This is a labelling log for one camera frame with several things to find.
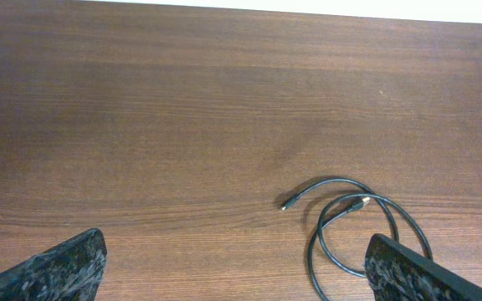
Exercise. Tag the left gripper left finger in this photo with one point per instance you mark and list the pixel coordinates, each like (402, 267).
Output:
(72, 270)

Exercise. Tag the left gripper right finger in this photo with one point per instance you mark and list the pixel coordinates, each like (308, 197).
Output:
(395, 272)

